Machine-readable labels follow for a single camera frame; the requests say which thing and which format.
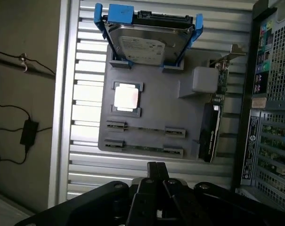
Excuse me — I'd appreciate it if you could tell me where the black adapter cable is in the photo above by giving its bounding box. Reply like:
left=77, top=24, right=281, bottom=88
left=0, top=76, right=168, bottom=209
left=0, top=99, right=53, bottom=165

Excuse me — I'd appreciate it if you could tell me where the grey printed parts rack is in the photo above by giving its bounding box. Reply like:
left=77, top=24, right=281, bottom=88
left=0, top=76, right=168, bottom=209
left=98, top=43, right=225, bottom=163

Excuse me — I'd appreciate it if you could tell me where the black open PC case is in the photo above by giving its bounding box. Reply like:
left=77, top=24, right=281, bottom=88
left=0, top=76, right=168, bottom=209
left=235, top=0, right=285, bottom=210

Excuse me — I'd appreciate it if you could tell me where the pale grey square block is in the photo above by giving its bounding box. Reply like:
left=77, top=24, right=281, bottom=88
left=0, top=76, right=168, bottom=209
left=191, top=66, right=220, bottom=94

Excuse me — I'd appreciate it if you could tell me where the blue disk caddy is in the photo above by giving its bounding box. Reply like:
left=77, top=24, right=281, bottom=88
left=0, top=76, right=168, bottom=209
left=94, top=2, right=204, bottom=72

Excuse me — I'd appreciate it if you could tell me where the black graphics card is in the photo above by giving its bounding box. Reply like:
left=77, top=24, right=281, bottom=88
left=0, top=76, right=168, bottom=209
left=198, top=43, right=247, bottom=163

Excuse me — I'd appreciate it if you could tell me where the black power adapter brick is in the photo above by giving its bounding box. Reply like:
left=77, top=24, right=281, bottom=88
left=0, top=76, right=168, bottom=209
left=19, top=119, right=40, bottom=154

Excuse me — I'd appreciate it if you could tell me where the thin black wire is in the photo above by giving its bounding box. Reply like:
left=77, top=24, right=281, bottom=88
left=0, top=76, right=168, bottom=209
left=0, top=49, right=56, bottom=76

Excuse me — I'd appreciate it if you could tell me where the silver hard disk drive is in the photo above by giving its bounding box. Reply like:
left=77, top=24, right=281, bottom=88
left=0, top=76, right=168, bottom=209
left=103, top=10, right=195, bottom=66

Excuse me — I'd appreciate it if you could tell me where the small metal hook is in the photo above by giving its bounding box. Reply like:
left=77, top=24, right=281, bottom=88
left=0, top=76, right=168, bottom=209
left=19, top=53, right=29, bottom=73

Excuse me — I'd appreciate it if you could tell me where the silver CPU chip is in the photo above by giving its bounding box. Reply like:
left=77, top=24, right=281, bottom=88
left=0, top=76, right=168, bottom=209
left=113, top=85, right=140, bottom=112

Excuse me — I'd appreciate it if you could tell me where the green RAM stick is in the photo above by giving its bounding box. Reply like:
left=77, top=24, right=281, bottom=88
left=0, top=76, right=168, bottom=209
left=104, top=140, right=183, bottom=157
left=106, top=121, right=187, bottom=137

